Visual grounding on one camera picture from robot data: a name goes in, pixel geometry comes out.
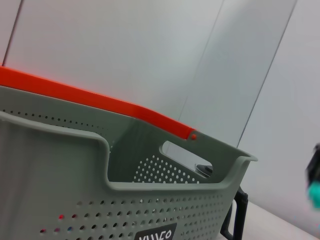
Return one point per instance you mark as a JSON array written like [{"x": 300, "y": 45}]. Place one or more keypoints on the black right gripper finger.
[{"x": 313, "y": 167}]

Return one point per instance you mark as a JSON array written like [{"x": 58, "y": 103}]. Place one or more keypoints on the orange-red bar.
[{"x": 87, "y": 97}]

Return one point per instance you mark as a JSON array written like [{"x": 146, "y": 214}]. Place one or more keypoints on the grey perforated storage bin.
[{"x": 75, "y": 175}]

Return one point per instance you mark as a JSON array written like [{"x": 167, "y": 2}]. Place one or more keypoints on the teal square toy plate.
[{"x": 315, "y": 195}]

